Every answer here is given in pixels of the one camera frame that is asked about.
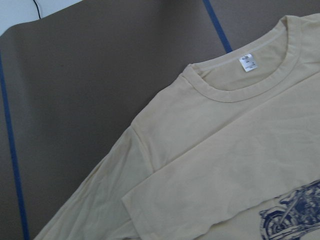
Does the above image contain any cream long-sleeve printed shirt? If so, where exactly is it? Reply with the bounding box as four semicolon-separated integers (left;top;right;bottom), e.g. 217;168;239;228
36;13;320;240

